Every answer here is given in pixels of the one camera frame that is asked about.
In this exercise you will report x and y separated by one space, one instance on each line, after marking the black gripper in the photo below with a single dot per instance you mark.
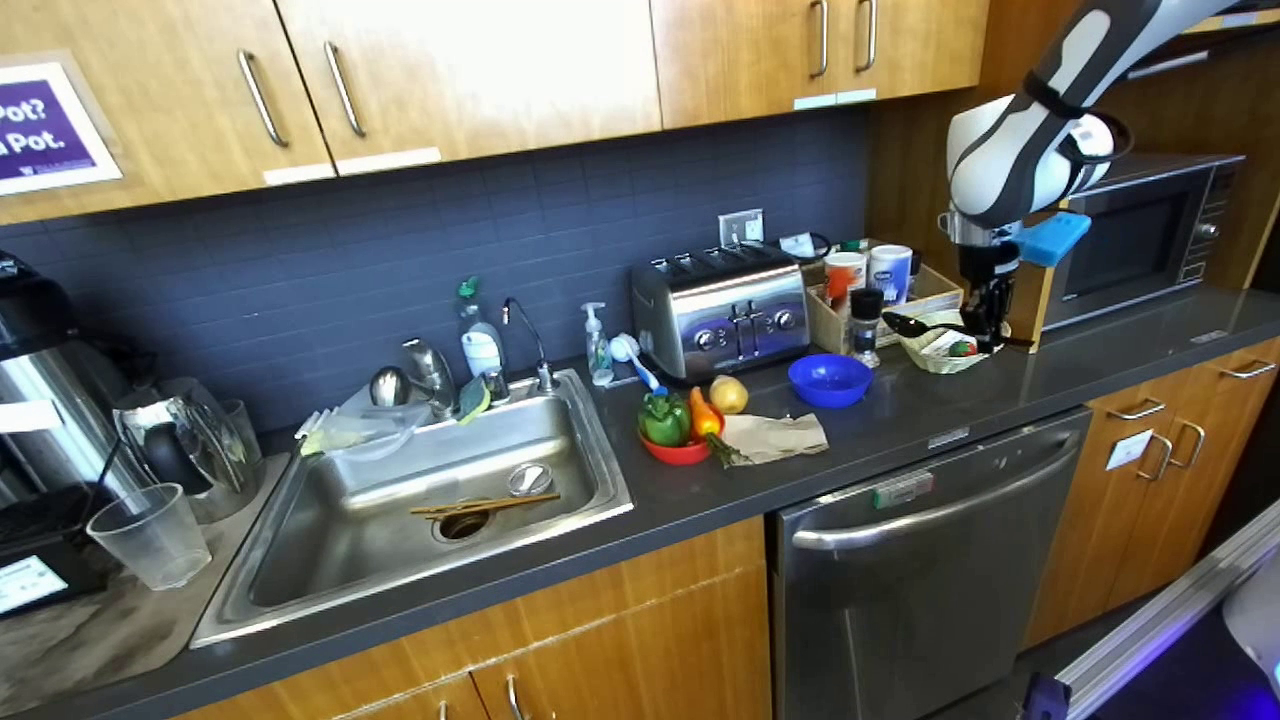
988 286

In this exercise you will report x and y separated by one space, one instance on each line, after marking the blue plastic bowl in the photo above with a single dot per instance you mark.
829 381

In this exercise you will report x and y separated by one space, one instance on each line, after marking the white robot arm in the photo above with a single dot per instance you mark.
1025 148

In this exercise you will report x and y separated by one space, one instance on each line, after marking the woven wicker basket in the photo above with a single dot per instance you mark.
949 353

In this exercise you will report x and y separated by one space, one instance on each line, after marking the blue and white canister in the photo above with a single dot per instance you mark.
895 269

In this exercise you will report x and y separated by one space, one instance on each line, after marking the red and white canister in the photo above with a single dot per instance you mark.
842 273

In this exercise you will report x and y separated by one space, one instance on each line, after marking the wooden condiment tray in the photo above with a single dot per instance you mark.
935 296

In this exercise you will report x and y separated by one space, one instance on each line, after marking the stainless steel microwave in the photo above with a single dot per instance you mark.
1150 232

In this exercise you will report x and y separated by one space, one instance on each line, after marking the silver four-slot toaster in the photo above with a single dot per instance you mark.
713 308

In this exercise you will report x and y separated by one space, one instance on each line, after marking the yellow potato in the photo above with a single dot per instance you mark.
728 394

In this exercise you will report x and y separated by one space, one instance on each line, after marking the crumpled brown paper napkin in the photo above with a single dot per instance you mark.
773 439

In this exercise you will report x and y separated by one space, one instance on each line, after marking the orange toy pepper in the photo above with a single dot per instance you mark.
706 417

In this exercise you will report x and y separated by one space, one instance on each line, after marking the stainless steel dishwasher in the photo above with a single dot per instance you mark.
904 592

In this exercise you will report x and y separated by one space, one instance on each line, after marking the red small plate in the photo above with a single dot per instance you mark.
677 455

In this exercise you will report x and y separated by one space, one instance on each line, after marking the green toy pepper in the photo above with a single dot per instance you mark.
664 421

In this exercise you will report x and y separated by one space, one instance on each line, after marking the white dish brush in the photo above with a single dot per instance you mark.
625 351

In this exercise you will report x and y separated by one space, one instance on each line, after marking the clear hand soap dispenser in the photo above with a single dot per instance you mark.
602 365

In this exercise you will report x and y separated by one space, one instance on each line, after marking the chrome sink faucet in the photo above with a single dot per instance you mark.
530 336

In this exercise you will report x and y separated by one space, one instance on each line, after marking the green cap soap bottle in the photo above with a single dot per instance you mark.
478 334

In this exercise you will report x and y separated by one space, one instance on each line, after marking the stainless steel sink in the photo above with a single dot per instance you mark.
421 500

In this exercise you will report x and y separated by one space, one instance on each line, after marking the clear plastic cup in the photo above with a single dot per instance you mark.
159 543

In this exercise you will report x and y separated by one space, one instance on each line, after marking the coffee machine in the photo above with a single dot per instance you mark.
53 427

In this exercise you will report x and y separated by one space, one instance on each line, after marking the white wall outlet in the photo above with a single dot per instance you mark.
743 231

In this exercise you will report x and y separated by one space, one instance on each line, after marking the purple wall sign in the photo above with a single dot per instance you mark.
45 134

